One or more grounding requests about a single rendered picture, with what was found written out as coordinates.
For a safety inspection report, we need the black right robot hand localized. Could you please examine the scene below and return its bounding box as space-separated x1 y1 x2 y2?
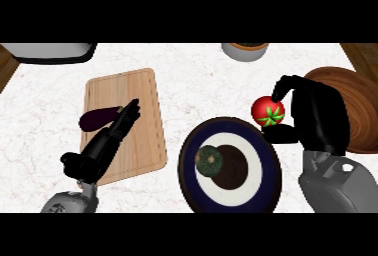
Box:
261 74 351 157

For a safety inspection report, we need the red tomato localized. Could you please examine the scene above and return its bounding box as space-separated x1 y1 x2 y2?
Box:
249 95 286 128

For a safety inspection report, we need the grey pot with brown rim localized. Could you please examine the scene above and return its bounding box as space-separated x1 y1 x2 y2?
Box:
220 43 270 63

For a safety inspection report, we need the purple eggplant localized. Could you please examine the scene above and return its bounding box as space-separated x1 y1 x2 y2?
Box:
78 105 124 133

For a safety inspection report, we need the navy and white plate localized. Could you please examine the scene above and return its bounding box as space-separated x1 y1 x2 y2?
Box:
177 116 283 214

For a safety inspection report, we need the brown wooden bowl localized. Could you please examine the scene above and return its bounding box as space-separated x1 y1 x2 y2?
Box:
302 66 378 155

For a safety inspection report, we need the wooden cutting board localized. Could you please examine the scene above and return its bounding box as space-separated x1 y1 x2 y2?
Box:
78 67 170 187

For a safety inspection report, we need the dark green round vegetable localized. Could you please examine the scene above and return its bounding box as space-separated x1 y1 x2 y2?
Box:
195 144 224 178

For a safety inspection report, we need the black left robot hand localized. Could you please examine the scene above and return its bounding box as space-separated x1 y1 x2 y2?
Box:
59 98 143 185

